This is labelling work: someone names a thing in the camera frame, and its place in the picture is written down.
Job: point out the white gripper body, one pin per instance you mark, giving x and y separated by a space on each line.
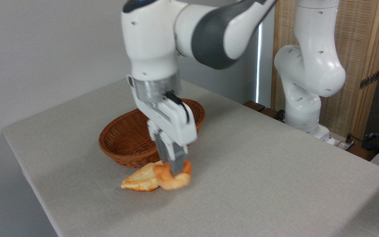
179 126

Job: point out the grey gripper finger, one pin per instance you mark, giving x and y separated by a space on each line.
163 148
178 163

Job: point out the round knotted bread roll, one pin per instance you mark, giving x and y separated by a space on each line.
171 182

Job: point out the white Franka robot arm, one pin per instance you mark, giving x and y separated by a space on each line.
309 65

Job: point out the long flat leaf-shaped bread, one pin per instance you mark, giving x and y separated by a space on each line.
140 179

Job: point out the brown wicker basket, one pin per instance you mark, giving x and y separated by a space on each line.
120 144

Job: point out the dark wooden robot platform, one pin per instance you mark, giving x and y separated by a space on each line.
265 110

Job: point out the grey tablecloth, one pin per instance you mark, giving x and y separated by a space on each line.
275 181

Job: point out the metal screen hinge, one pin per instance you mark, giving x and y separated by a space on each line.
369 80

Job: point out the wooden rattan folding screen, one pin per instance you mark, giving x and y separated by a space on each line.
360 42

